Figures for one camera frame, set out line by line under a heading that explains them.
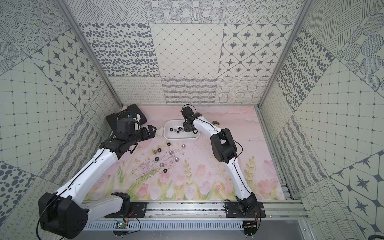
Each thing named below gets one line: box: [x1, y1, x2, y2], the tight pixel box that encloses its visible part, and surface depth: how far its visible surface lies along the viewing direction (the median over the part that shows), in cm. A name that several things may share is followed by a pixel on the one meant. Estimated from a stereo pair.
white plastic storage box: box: [163, 119, 201, 141], surface depth 106 cm
